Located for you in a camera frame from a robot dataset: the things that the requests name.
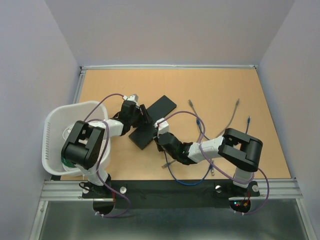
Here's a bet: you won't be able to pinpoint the white plastic basket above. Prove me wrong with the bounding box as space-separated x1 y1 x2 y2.
42 101 111 180

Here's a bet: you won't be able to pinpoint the grey ethernet cable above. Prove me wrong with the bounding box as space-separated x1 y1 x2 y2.
160 97 241 177

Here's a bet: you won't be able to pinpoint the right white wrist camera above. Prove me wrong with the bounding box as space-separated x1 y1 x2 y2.
154 118 169 136

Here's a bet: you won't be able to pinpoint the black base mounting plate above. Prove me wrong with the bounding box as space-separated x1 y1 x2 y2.
82 178 261 210

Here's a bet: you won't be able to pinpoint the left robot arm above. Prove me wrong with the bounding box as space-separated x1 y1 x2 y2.
60 95 152 198

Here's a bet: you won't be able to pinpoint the black network switch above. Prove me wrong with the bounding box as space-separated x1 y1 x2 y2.
147 95 177 122
128 124 157 150

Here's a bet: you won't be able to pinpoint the coiled coloured cable spools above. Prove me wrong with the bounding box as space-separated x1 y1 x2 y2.
61 156 76 168

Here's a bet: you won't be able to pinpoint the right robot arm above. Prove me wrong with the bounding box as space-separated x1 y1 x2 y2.
154 128 263 195

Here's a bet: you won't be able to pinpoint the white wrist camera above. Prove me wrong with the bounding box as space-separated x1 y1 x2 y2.
123 94 139 104
154 118 169 136

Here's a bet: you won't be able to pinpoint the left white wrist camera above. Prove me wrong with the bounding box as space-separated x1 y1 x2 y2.
123 94 139 104

